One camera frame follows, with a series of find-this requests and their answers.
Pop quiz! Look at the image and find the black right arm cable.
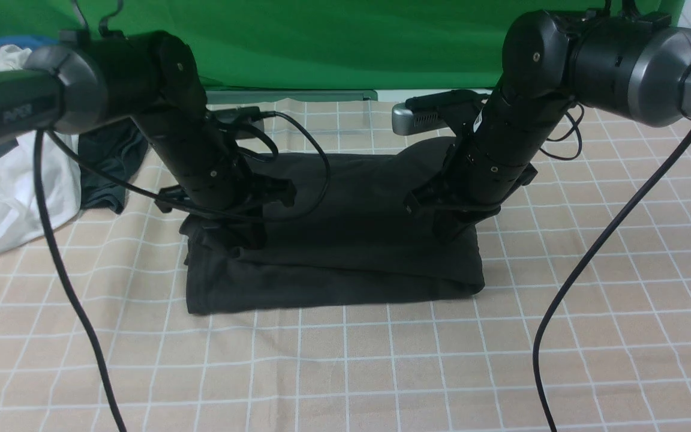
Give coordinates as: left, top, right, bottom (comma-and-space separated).
532, 15, 691, 432

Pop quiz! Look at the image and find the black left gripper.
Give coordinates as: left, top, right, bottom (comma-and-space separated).
155, 177, 296, 250

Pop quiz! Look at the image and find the dark gray long-sleeve shirt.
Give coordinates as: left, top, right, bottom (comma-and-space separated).
180, 137, 485, 315

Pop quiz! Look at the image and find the white crumpled garment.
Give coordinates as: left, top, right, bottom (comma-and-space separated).
0, 52, 64, 254

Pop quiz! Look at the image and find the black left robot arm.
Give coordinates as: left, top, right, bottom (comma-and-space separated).
0, 31, 296, 249

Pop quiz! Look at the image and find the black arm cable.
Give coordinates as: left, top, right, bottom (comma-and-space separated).
32, 0, 332, 432
532, 15, 691, 432

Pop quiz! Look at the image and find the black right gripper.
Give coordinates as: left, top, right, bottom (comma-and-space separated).
405, 165, 537, 243

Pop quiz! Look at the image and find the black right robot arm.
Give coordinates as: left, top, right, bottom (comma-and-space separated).
392, 1, 691, 242

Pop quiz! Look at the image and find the green metal base bar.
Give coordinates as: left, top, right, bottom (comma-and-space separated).
206, 88, 378, 106

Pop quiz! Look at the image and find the dark gray crumpled garment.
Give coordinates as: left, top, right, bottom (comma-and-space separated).
77, 118, 149, 214

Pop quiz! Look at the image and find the green backdrop cloth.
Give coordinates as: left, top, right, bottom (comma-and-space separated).
0, 0, 685, 94

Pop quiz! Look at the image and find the beige checkered tablecloth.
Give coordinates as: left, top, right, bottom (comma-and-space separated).
0, 109, 691, 431

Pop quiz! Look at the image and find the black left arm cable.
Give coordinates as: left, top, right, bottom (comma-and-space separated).
32, 0, 332, 432

